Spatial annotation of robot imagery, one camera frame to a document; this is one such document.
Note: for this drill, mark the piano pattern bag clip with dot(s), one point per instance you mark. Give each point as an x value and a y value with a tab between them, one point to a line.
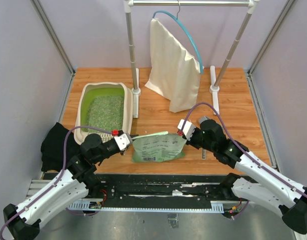
203	154

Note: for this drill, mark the cream cloth bag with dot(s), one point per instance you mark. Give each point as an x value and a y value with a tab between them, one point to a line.
175	73

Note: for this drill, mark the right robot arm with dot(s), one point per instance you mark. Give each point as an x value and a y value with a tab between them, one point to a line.
272	190

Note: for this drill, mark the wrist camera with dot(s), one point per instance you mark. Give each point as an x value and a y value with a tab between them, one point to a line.
123	141
186	128

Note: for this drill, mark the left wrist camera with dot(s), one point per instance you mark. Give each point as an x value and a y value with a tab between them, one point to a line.
123	141

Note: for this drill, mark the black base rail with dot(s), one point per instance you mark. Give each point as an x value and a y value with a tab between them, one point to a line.
162	191

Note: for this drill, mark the blue clothes hanger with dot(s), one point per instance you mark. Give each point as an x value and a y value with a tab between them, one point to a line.
188	35

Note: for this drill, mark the grey metal scoop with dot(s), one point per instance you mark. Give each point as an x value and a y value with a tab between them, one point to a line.
203	118

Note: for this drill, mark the cream green litter box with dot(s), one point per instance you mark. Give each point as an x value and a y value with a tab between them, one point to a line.
104	105

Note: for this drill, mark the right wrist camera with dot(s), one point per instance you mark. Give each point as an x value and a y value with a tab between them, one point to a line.
186	128

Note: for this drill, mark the green cat litter bag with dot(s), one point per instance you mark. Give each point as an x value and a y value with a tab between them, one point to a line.
158	147

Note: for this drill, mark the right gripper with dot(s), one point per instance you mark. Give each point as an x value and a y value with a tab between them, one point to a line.
191	142

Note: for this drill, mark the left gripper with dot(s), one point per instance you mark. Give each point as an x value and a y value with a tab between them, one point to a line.
131	135

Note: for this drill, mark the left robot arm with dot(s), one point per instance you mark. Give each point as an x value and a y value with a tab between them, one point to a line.
25	220

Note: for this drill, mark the black cloth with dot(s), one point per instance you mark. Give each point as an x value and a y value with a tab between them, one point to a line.
52	148

